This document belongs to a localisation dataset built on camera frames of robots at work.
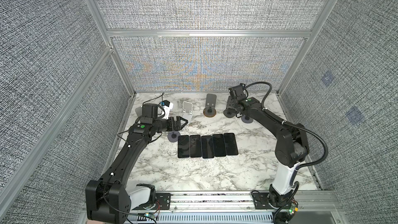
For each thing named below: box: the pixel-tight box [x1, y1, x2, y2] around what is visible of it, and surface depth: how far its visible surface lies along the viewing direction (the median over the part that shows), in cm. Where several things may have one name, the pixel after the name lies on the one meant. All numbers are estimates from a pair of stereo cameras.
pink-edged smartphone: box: [177, 134, 190, 159], surface depth 97 cm
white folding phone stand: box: [181, 101, 193, 124], surface depth 105 cm
